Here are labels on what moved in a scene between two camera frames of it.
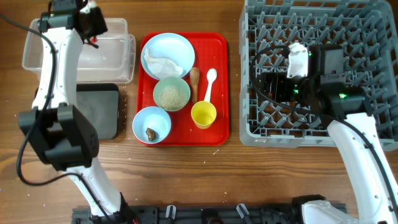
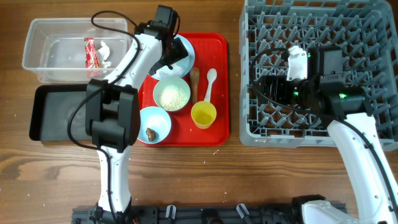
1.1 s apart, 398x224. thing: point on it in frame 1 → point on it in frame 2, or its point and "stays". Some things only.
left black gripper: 101,25 → 179,53
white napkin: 162,67 stays
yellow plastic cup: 203,114 stays
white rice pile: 172,98 stays
